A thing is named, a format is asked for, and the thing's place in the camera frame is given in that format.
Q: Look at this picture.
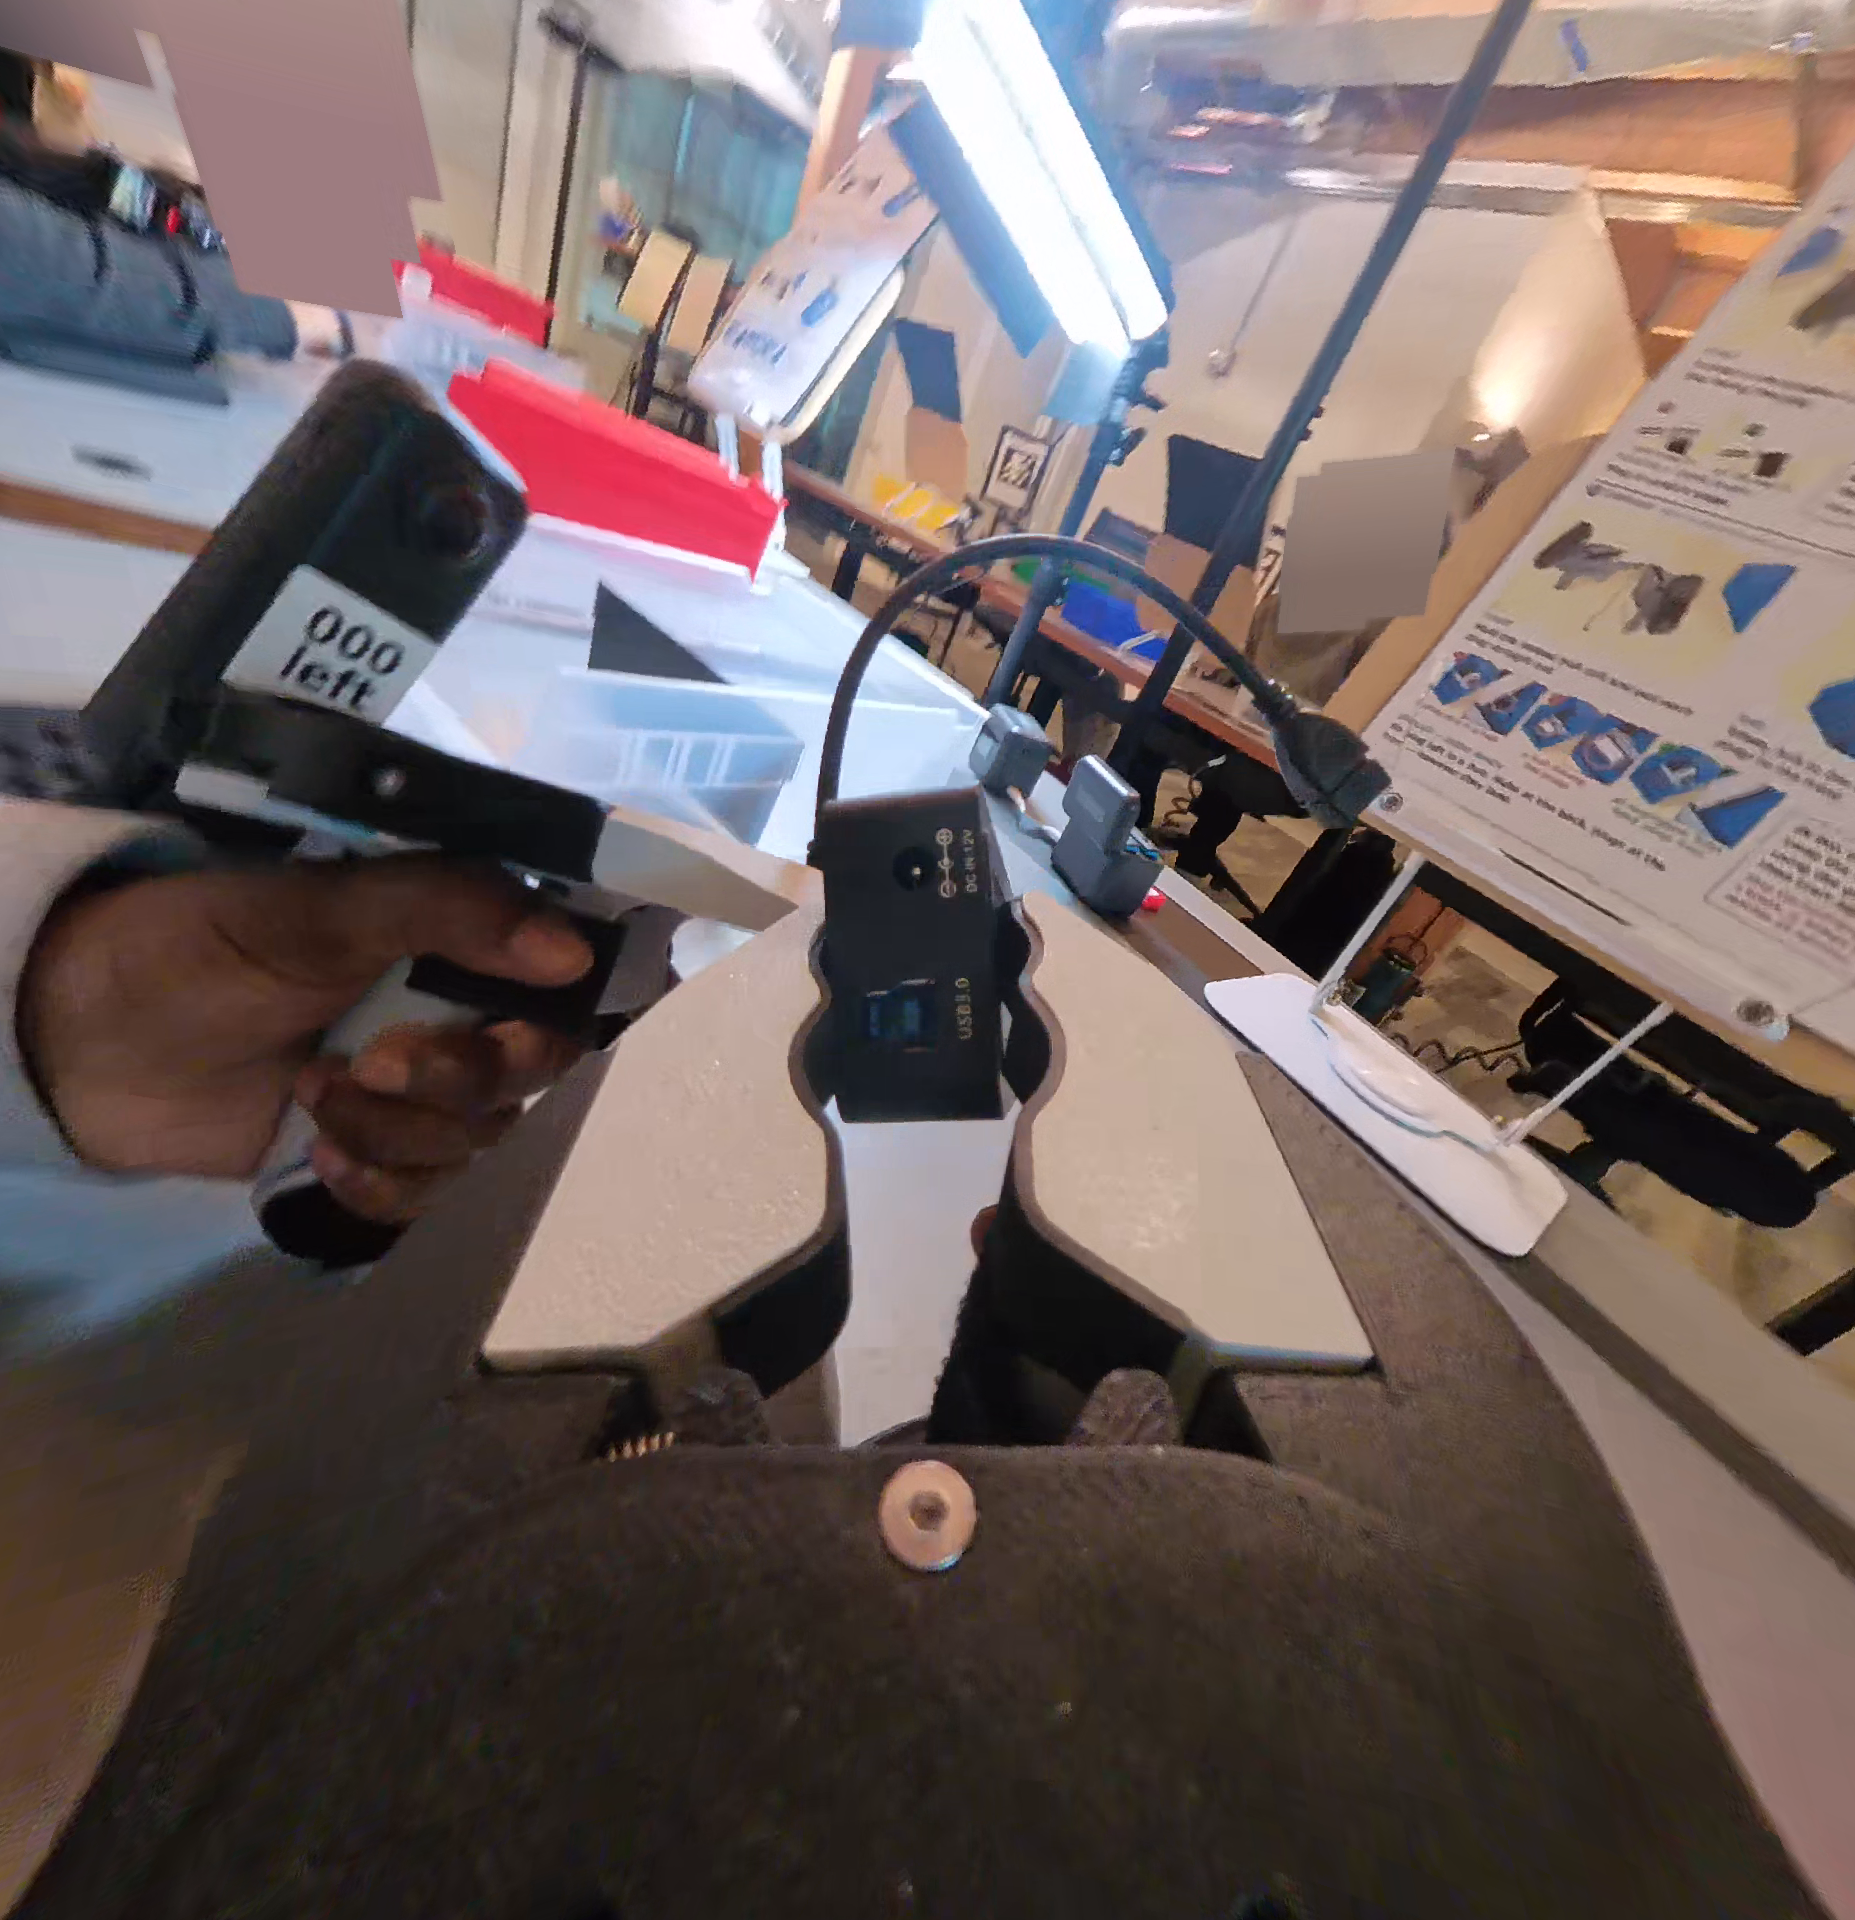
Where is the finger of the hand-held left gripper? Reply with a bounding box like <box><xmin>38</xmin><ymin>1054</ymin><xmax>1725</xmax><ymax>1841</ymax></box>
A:
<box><xmin>596</xmin><ymin>807</ymin><xmax>805</xmax><ymax>939</ymax></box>

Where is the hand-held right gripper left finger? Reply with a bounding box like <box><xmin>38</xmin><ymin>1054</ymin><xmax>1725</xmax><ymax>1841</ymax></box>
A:
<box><xmin>481</xmin><ymin>904</ymin><xmax>857</xmax><ymax>1379</ymax></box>

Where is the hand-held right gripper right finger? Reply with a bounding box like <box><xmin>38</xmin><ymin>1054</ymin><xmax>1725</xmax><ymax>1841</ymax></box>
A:
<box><xmin>929</xmin><ymin>896</ymin><xmax>1379</xmax><ymax>1427</ymax></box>

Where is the black usb hub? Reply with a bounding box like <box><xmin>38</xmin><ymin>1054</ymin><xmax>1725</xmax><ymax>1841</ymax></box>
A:
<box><xmin>801</xmin><ymin>786</ymin><xmax>1038</xmax><ymax>1130</ymax></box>

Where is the black usb cable black plug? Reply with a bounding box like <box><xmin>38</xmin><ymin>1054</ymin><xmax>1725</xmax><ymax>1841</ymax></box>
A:
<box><xmin>809</xmin><ymin>533</ymin><xmax>1392</xmax><ymax>834</ymax></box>

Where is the person's left hand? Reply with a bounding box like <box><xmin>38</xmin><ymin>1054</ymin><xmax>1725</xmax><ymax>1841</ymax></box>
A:
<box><xmin>13</xmin><ymin>861</ymin><xmax>601</xmax><ymax>1206</ymax></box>

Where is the clear plastic bin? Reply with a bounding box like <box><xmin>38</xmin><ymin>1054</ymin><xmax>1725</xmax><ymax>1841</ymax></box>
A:
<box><xmin>401</xmin><ymin>512</ymin><xmax>992</xmax><ymax>864</ymax></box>

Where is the black triangle label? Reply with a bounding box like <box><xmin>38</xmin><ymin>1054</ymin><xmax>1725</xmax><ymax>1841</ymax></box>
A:
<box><xmin>585</xmin><ymin>581</ymin><xmax>729</xmax><ymax>687</ymax></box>

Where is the grey clamp block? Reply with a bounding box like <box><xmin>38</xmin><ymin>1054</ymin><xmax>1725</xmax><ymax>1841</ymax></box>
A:
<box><xmin>966</xmin><ymin>701</ymin><xmax>1054</xmax><ymax>797</ymax></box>
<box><xmin>1050</xmin><ymin>756</ymin><xmax>1149</xmax><ymax>920</ymax></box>

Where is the blue plastic bin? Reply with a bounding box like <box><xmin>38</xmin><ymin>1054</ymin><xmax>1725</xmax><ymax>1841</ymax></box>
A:
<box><xmin>1059</xmin><ymin>578</ymin><xmax>1173</xmax><ymax>646</ymax></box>

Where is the black office chair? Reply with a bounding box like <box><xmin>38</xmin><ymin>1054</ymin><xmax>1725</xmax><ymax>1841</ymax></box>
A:
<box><xmin>1515</xmin><ymin>972</ymin><xmax>1823</xmax><ymax>1227</ymax></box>

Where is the cardboard box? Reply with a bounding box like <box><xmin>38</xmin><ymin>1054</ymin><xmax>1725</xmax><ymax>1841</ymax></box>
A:
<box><xmin>1140</xmin><ymin>530</ymin><xmax>1263</xmax><ymax>646</ymax></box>

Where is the instruction sheet on stand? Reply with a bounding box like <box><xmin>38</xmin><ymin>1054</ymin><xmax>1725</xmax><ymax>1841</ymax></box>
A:
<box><xmin>1320</xmin><ymin>143</ymin><xmax>1855</xmax><ymax>1079</ymax></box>

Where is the led panel light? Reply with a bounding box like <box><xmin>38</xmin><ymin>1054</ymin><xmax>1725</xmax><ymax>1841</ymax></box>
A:
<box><xmin>884</xmin><ymin>0</ymin><xmax>1178</xmax><ymax>365</ymax></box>

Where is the black tripod pole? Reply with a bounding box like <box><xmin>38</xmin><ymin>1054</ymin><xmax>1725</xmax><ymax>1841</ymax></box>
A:
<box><xmin>1118</xmin><ymin>0</ymin><xmax>1539</xmax><ymax>751</ymax></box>

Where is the black wall panel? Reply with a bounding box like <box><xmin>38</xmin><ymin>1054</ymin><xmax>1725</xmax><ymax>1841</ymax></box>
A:
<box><xmin>892</xmin><ymin>315</ymin><xmax>968</xmax><ymax>423</ymax></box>
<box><xmin>1164</xmin><ymin>435</ymin><xmax>1271</xmax><ymax>556</ymax></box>

